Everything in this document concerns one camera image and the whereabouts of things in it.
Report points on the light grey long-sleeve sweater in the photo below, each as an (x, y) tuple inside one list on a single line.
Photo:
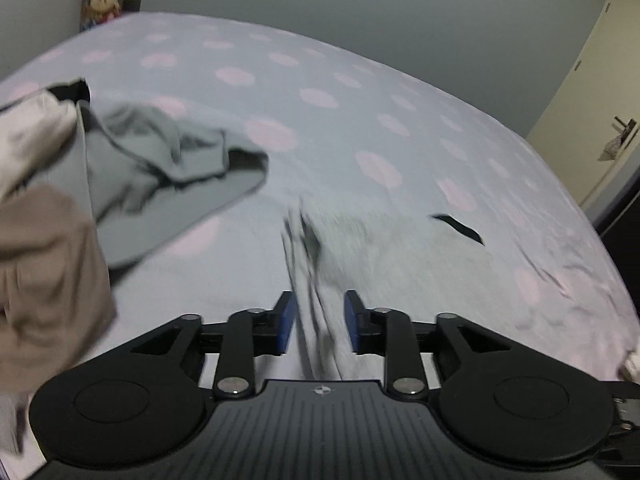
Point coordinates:
[(420, 265)]

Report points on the black garment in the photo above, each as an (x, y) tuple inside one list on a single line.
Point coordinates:
[(74, 91)]

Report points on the taupe brown garment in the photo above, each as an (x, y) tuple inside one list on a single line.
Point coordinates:
[(56, 298)]

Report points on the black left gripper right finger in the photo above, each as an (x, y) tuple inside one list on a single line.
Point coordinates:
[(399, 340)]

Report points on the cream door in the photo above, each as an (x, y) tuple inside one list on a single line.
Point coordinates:
[(574, 128)]

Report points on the white crumpled garment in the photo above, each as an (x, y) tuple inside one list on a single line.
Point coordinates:
[(32, 132)]

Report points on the grey-green garment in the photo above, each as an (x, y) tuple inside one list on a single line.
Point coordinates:
[(151, 176)]

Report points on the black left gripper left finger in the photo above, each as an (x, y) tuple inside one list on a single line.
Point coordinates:
[(246, 335)]

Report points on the polka dot bed sheet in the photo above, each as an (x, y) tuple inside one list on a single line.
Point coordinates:
[(336, 125)]

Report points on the door handle with pouch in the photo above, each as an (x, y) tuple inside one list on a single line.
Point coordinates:
[(624, 133)]

